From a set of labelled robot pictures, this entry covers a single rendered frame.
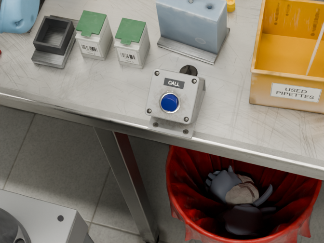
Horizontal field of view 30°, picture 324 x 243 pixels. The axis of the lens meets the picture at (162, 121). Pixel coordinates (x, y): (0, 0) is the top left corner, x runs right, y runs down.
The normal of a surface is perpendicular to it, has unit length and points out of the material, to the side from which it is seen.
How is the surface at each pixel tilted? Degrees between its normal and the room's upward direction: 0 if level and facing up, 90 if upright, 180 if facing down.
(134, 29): 0
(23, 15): 92
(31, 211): 3
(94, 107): 0
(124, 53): 90
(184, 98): 30
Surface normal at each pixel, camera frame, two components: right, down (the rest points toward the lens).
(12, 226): 0.78, -0.62
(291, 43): -0.09, -0.44
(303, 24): -0.20, 0.88
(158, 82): -0.22, 0.05
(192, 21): -0.41, 0.83
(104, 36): 0.96, 0.22
